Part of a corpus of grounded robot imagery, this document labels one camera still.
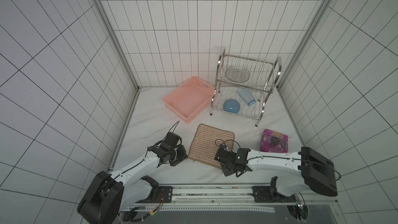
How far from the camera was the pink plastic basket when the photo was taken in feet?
3.24

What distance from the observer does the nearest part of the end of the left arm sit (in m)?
0.63

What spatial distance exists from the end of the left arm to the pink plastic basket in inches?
9.2
